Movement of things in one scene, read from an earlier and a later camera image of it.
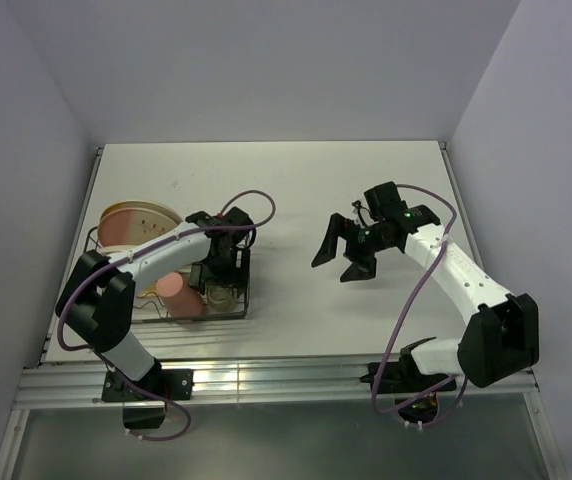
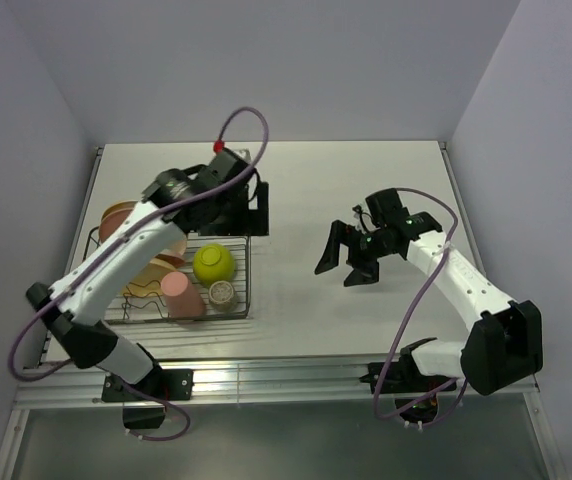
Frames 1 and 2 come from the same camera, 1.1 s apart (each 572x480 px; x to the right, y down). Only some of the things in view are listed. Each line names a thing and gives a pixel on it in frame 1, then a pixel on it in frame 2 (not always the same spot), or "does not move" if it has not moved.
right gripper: [363, 266] does not move
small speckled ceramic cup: [221, 297] does not move
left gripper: [236, 276] to [251, 222]
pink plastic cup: [180, 300] does not move
